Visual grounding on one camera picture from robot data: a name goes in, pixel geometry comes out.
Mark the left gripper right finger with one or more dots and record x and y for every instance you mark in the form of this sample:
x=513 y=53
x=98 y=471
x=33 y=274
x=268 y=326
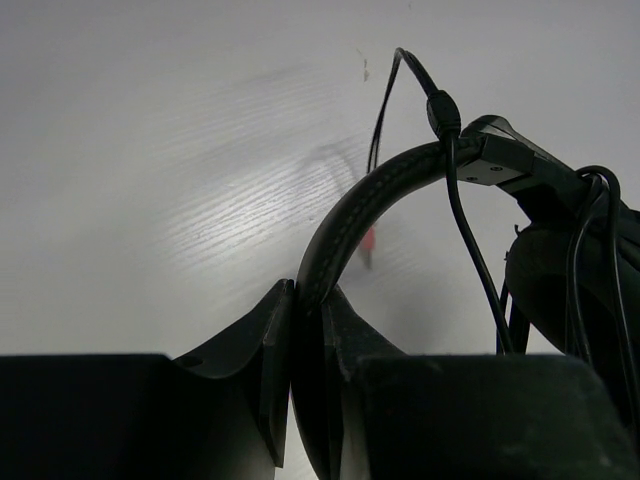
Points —
x=347 y=338

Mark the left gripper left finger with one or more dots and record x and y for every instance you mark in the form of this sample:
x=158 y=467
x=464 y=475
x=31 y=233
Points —
x=230 y=406

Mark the black headphones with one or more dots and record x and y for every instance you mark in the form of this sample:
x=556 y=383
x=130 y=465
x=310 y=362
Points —
x=564 y=403

